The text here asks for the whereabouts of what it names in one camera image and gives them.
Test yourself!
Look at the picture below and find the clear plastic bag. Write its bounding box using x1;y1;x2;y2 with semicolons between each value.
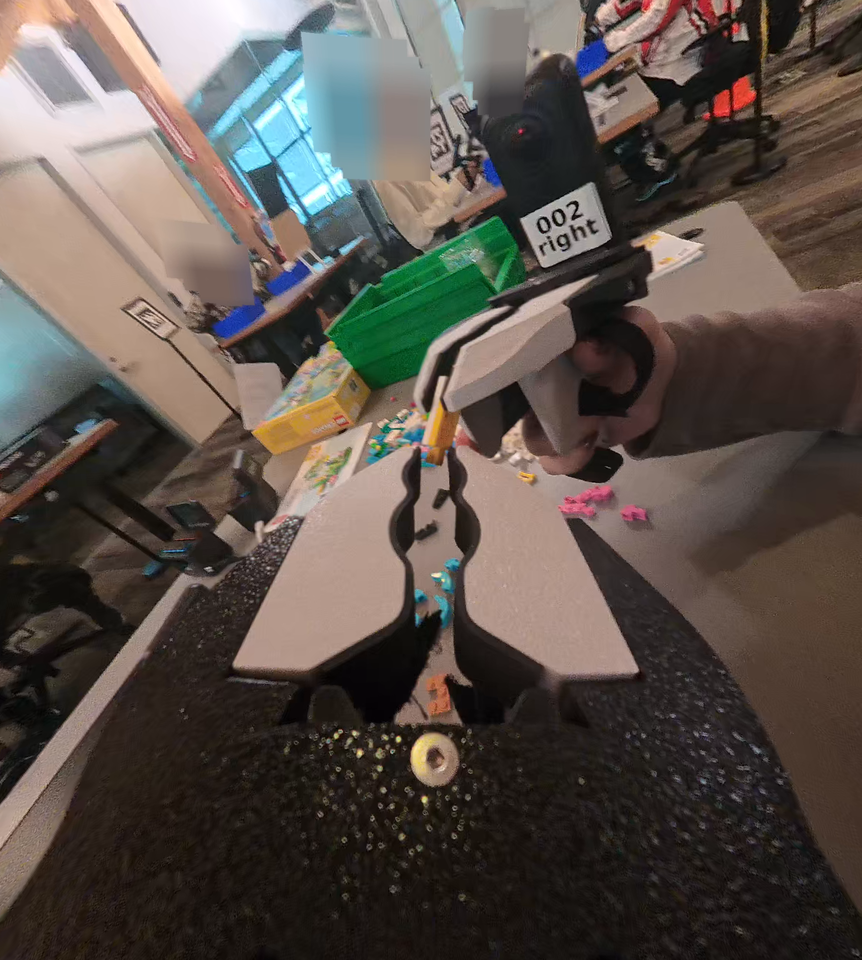
438;232;499;275

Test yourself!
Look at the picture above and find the wooden background table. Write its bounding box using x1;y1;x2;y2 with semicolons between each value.
217;236;368;354

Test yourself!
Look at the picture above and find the background work table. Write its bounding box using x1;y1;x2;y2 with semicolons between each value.
581;45;660;144

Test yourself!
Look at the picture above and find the person's right forearm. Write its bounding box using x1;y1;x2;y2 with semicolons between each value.
626;258;862;460

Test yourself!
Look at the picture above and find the tan cardboard sheet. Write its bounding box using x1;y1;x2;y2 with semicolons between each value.
273;210;312;260

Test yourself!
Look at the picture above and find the white folded leaflet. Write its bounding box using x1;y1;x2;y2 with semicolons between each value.
629;230;705;282

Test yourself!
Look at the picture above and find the yellow and white lego assembly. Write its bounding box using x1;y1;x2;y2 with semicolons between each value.
422;375;463;468

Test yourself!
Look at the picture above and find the cluster of teal curved bricks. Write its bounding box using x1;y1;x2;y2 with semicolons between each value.
413;556;463;630

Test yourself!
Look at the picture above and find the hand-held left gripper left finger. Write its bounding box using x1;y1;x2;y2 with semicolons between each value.
232;446;443;725

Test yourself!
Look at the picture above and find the bright pink lego cluster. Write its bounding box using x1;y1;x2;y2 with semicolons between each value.
558;485;615;519

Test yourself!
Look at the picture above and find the lego instruction booklet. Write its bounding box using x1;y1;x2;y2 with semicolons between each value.
275;422;375;526

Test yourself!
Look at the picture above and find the tag sign stand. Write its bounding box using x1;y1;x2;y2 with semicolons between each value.
122;296;240;417

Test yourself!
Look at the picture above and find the black panel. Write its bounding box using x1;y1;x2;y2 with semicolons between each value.
247;161;289;219

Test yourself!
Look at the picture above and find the wooden pillar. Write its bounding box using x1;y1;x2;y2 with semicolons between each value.
71;0;282;264

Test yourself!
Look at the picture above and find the black lego box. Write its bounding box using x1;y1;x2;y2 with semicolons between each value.
0;442;49;492

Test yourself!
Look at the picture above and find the person's right hand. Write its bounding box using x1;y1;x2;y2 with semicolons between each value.
523;307;677;477

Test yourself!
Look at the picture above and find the pile of mixed lego pieces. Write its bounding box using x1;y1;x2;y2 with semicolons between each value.
367;408;432;470

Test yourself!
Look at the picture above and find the black office chair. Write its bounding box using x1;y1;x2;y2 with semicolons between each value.
682;0;788;189

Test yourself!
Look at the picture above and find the dark chair base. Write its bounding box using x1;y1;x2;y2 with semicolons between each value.
0;562;135;751

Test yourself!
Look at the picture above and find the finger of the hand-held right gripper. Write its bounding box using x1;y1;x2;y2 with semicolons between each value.
442;304;576;460
414;303;523;412

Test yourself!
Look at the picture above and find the wooden side desk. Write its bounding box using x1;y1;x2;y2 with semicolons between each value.
0;418;120;564

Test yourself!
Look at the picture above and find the red and white cloth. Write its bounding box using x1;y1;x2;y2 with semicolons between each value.
596;0;747;84

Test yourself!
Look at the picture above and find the cream door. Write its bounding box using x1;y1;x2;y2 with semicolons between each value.
0;157;237;444

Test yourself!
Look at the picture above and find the stack of green plastic trays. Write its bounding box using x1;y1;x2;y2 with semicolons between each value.
324;216;525;390

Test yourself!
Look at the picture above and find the black battery charger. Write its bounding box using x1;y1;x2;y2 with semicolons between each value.
167;501;216;535
232;448;279;530

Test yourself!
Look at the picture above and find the yellow lego box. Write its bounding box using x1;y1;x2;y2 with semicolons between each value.
252;346;372;456

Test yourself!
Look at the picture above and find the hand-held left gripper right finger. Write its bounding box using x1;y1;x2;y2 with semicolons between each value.
448;446;640;725

